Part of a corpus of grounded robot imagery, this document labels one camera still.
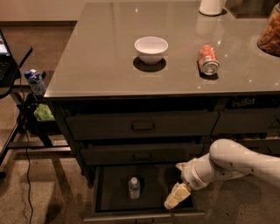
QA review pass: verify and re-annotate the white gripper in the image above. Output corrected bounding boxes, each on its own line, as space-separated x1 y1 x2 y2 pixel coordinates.
164 158 207 209

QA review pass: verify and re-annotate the clear plastic water bottle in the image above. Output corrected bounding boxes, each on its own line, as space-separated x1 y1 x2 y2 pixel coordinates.
129 177 141 200

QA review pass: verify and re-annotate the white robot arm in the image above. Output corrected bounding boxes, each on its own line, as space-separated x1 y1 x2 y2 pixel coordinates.
164 139 280 209

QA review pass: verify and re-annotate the dark middle left drawer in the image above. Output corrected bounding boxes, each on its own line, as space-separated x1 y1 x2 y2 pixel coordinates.
80 143 203 165

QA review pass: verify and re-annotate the dark drawer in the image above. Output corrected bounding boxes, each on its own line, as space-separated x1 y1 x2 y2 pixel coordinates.
66 111 218 140
213 108 280 135
80 143 203 165
197 138 280 157

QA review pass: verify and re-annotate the open bottom drawer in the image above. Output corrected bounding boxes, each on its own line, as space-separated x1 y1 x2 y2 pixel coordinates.
84 164 205 224

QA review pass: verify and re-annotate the dark top right drawer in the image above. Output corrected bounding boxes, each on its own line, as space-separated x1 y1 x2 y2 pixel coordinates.
213 108 280 135

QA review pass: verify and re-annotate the dark middle right drawer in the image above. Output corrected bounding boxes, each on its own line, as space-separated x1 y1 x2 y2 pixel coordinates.
197 138 280 157

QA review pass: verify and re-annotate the dark cabinet with grey counter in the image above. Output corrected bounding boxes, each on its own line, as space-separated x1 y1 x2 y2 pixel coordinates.
45 1 280 180

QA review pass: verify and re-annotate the dark top left drawer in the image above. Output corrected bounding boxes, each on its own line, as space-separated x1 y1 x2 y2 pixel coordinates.
66 111 218 140

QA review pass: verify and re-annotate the orange soda can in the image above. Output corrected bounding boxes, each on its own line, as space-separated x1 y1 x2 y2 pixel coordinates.
198 45 220 75

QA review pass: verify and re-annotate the white ceramic bowl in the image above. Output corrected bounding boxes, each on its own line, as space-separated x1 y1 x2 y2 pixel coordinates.
134 37 169 65

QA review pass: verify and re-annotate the green snack bag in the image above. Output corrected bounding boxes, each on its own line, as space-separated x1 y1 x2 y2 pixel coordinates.
34 104 54 122

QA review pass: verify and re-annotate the glass jar of snacks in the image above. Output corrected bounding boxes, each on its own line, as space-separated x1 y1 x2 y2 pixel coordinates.
257 3 280 57

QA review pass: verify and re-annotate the white paper towel roll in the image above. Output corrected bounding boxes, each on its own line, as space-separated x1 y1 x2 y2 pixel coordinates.
199 0 225 17

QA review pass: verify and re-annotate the black laptop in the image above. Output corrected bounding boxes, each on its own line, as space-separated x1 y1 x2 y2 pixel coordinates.
0 30 14 82

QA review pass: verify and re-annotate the black power cable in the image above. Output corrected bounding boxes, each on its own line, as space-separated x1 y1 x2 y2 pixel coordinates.
16 65 35 224

